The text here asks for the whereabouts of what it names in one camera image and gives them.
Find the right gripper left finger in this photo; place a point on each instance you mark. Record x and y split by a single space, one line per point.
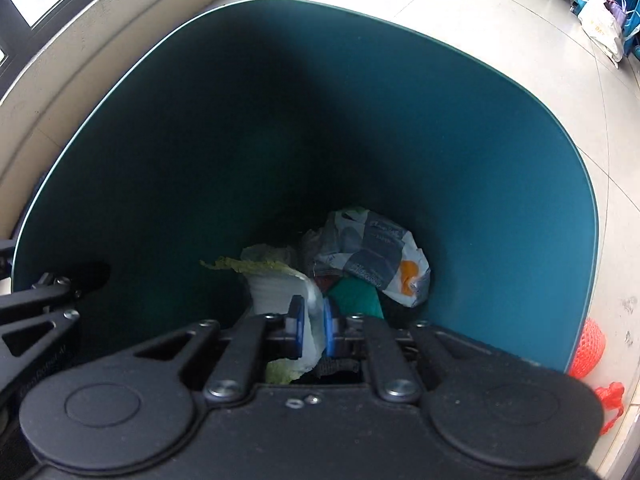
253 343

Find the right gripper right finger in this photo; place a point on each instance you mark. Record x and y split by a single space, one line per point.
371 340

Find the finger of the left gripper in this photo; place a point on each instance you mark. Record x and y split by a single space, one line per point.
19 330

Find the green sponge cloth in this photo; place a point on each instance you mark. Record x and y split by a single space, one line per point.
353 296

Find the cabbage leaf piece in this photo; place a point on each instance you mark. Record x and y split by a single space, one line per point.
273 281

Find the blue white snack wrapper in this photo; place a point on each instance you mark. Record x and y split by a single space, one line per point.
362 244

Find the dark teal trash bin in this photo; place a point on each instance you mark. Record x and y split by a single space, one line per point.
252 123

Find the white shopping bag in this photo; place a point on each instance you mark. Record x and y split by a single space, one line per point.
604 23

